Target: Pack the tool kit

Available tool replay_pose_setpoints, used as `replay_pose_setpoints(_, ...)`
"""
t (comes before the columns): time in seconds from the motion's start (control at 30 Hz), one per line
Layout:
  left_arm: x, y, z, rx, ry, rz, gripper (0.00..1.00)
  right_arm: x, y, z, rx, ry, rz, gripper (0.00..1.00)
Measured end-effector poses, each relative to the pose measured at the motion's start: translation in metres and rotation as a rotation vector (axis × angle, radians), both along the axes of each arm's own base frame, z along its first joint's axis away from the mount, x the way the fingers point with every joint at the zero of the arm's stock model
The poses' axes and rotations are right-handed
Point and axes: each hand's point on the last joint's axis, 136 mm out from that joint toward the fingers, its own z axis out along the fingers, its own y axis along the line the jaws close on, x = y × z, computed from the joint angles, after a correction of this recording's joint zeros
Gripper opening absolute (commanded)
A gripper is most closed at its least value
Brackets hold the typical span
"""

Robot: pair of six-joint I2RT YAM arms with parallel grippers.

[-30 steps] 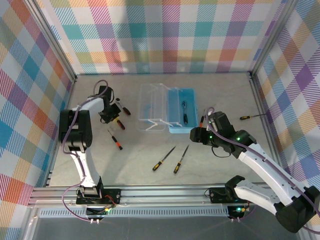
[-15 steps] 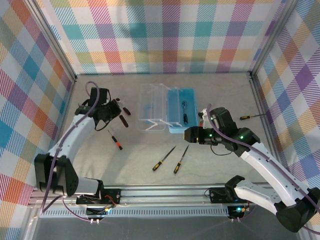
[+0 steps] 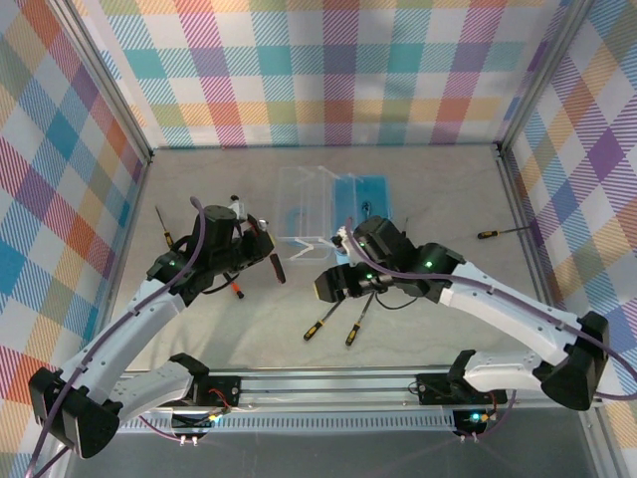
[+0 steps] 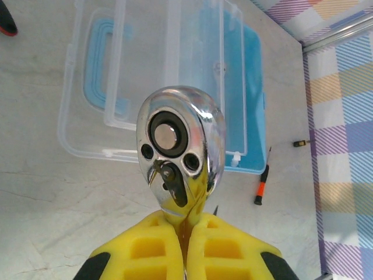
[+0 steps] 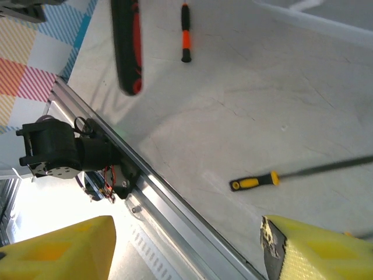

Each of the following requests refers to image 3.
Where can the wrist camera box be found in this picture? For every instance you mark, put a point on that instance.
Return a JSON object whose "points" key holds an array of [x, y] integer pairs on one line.
{"points": [[236, 205], [342, 239]]}

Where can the long yellow black screwdriver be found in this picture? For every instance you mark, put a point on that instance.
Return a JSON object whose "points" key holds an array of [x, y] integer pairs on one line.
{"points": [[484, 234]]}

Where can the small yellow black screwdriver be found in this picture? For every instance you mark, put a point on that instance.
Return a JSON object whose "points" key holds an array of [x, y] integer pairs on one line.
{"points": [[168, 236]]}

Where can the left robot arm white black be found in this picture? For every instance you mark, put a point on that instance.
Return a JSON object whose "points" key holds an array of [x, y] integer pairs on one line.
{"points": [[124, 323]]}

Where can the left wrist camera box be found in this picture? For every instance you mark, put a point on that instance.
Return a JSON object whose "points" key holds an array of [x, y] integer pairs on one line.
{"points": [[236, 205]]}

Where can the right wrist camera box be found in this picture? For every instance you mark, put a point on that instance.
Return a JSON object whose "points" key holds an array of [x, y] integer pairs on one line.
{"points": [[342, 239]]}

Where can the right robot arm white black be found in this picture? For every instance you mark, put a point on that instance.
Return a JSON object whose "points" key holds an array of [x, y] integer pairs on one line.
{"points": [[522, 304]]}

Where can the aluminium frame post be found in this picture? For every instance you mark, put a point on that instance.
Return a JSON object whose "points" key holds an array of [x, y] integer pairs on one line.
{"points": [[541, 74], [110, 84]]}

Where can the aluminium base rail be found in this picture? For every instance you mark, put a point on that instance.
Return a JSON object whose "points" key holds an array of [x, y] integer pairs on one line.
{"points": [[323, 391]]}

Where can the small black controller board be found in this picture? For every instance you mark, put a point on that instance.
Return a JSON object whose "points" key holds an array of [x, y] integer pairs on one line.
{"points": [[191, 423], [473, 420]]}

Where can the blue plastic tool box base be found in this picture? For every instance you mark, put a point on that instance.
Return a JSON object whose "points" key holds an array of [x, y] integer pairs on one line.
{"points": [[370, 191]]}

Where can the aluminium side rail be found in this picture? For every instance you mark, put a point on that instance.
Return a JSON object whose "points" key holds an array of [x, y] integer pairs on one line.
{"points": [[133, 204], [520, 199]]}

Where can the clear plastic tool box lid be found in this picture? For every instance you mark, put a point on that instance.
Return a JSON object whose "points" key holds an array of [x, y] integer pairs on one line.
{"points": [[308, 209]]}

